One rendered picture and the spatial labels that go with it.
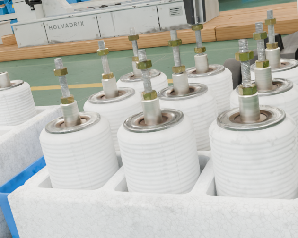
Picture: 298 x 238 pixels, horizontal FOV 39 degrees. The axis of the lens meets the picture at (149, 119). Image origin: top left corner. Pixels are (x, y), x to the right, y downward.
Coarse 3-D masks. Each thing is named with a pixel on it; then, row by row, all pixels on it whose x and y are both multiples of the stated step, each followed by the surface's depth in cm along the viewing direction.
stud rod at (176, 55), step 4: (172, 32) 59; (176, 32) 59; (172, 36) 59; (176, 36) 59; (172, 40) 59; (172, 48) 60; (176, 48) 59; (176, 52) 60; (176, 56) 60; (176, 60) 60; (180, 60) 60; (176, 64) 60; (180, 64) 60; (180, 72) 60
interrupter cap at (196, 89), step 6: (192, 84) 64; (198, 84) 64; (162, 90) 64; (168, 90) 63; (174, 90) 63; (192, 90) 62; (198, 90) 60; (204, 90) 60; (162, 96) 60; (168, 96) 60; (174, 96) 60; (180, 96) 59; (186, 96) 58; (192, 96) 58
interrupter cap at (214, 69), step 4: (212, 64) 74; (216, 64) 74; (188, 68) 75; (192, 68) 75; (212, 68) 72; (216, 68) 72; (220, 68) 71; (224, 68) 71; (188, 72) 72; (192, 72) 73; (208, 72) 70; (212, 72) 69; (216, 72) 69; (220, 72) 69; (188, 76) 70; (192, 76) 69; (196, 76) 69; (200, 76) 69; (204, 76) 68
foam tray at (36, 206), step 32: (32, 192) 55; (64, 192) 53; (96, 192) 52; (128, 192) 50; (192, 192) 48; (32, 224) 55; (64, 224) 53; (96, 224) 51; (128, 224) 49; (160, 224) 47; (192, 224) 46; (224, 224) 44; (256, 224) 43; (288, 224) 41
